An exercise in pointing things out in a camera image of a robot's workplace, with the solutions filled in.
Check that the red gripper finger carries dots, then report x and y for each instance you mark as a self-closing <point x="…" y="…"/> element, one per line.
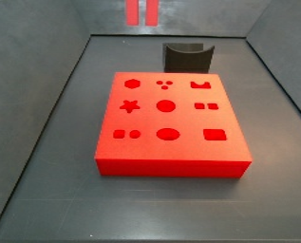
<point x="151" y="16"/>
<point x="131" y="12"/>

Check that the black curved holder block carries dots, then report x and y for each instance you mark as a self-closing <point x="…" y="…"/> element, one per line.
<point x="186" y="58"/>

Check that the red shape-sorter block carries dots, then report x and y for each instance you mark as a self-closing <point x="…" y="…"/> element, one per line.
<point x="170" y="127"/>

